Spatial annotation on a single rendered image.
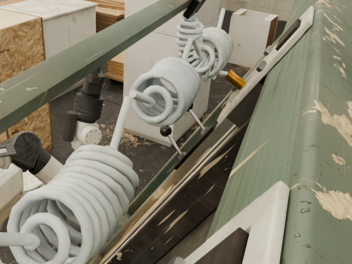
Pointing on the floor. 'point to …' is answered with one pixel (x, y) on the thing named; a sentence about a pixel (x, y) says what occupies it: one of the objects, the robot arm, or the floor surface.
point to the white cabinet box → (251, 35)
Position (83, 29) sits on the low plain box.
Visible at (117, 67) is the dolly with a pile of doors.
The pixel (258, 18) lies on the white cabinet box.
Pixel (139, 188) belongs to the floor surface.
